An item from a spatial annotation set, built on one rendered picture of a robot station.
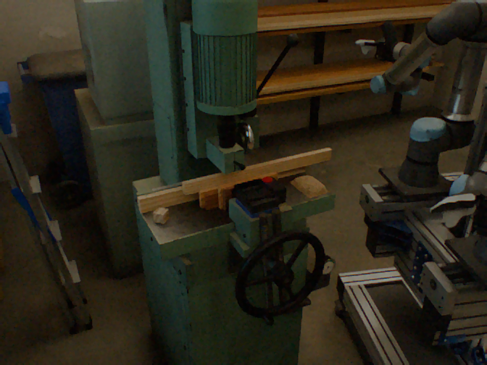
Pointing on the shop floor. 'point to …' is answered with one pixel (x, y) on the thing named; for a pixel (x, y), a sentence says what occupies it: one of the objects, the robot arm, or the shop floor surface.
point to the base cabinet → (217, 316)
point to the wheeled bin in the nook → (63, 120)
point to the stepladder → (40, 219)
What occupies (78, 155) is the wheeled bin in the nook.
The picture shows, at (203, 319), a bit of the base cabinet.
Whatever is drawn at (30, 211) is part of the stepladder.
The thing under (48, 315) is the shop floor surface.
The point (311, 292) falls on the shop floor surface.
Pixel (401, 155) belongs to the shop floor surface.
